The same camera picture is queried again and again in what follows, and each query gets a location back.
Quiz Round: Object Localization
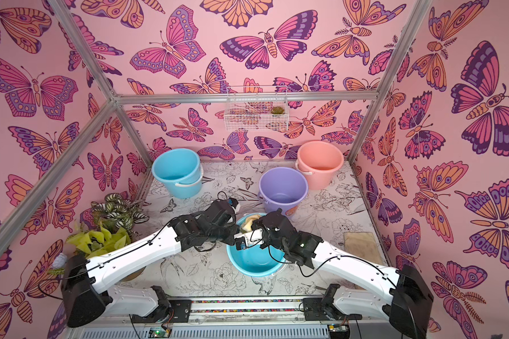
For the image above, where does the small green succulent plant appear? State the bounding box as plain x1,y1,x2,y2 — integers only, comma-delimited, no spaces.
271,107,285,115

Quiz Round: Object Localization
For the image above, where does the potted green leafy plant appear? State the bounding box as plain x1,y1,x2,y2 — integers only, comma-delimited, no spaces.
66,193,149,258

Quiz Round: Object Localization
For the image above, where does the yellow cleaning cloth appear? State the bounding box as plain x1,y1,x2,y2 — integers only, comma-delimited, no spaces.
240,214,262,233

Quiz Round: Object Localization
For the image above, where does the pink plastic bucket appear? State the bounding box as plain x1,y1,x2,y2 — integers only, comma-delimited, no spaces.
295,141,344,191

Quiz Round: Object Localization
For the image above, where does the purple plastic bucket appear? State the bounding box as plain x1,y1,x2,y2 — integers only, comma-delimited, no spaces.
258,167,308,217

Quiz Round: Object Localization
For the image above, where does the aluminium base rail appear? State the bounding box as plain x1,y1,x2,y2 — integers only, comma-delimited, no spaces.
64,297,403,338

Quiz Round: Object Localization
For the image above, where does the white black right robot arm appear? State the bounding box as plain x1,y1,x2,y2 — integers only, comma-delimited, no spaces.
235,211,434,338

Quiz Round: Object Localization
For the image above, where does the light blue bucket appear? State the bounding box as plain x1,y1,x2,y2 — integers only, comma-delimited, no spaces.
151,148,204,199
227,213,286,278

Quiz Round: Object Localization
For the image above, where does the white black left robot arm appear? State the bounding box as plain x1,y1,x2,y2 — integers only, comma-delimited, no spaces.
61,198,240,328

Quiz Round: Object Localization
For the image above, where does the white wire wall basket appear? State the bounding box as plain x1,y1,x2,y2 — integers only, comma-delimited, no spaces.
222,85,290,133

